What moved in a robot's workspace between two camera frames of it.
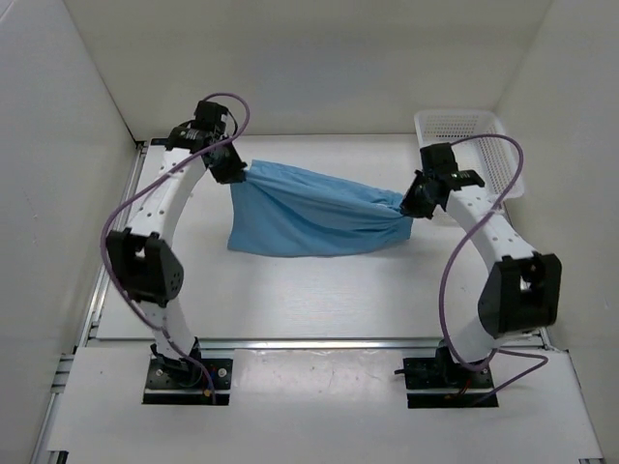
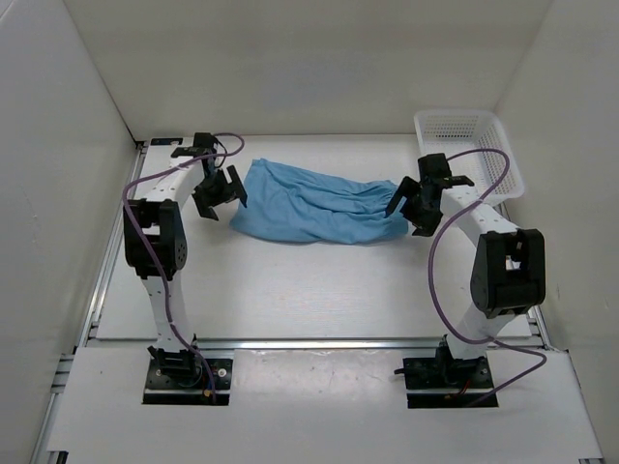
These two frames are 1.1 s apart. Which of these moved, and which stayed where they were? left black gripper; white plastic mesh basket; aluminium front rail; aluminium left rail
Moved: left black gripper
Stayed: aluminium front rail; aluminium left rail; white plastic mesh basket
